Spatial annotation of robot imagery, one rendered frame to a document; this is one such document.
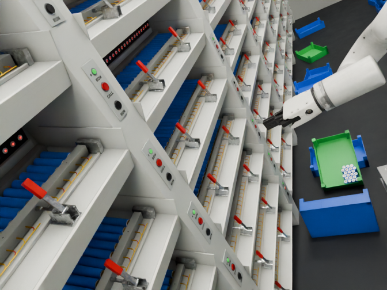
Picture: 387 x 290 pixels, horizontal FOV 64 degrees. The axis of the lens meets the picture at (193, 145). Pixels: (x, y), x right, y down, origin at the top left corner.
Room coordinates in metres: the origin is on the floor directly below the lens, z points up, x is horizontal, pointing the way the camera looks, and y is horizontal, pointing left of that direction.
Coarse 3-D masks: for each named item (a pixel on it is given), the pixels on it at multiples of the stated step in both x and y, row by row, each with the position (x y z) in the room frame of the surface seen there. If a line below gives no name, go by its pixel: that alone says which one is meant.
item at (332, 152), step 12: (348, 132) 1.36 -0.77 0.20; (324, 144) 1.46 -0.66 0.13; (336, 144) 1.41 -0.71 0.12; (348, 144) 1.37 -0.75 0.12; (324, 156) 1.41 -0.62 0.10; (336, 156) 1.37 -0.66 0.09; (348, 156) 1.32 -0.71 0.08; (324, 168) 1.36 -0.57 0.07; (336, 168) 1.32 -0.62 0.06; (324, 180) 1.32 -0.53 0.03; (336, 180) 1.27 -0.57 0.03; (360, 180) 1.15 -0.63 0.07
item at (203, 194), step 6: (222, 120) 1.16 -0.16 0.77; (222, 132) 1.08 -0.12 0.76; (216, 144) 1.02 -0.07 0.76; (216, 150) 0.99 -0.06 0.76; (216, 156) 0.96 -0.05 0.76; (210, 162) 0.93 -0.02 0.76; (216, 162) 0.94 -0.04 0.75; (210, 168) 0.90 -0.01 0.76; (204, 180) 0.86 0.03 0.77; (210, 180) 0.87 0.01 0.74; (204, 186) 0.83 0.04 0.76; (204, 192) 0.80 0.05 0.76; (198, 198) 0.79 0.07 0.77; (204, 198) 0.79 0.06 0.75; (210, 198) 0.79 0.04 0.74
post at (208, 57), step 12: (180, 0) 1.19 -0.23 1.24; (192, 0) 1.20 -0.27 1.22; (168, 12) 1.22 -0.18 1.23; (180, 12) 1.20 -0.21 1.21; (192, 12) 1.18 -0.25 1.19; (204, 24) 1.21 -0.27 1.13; (204, 48) 1.19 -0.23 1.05; (204, 60) 1.20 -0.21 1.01; (216, 60) 1.18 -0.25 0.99; (228, 72) 1.21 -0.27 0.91; (228, 84) 1.18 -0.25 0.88; (228, 96) 1.19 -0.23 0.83; (252, 132) 1.18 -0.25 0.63; (264, 144) 1.22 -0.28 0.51; (264, 156) 1.17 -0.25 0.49; (264, 168) 1.19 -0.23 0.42; (276, 168) 1.23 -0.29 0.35
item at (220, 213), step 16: (224, 112) 1.21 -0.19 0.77; (240, 112) 1.18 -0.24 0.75; (240, 128) 1.11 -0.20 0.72; (224, 144) 1.04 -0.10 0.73; (240, 144) 1.01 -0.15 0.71; (224, 160) 0.95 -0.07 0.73; (240, 160) 0.98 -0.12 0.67; (224, 176) 0.88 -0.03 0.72; (208, 192) 0.83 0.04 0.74; (208, 208) 0.76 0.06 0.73; (224, 208) 0.74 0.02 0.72; (224, 224) 0.69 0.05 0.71
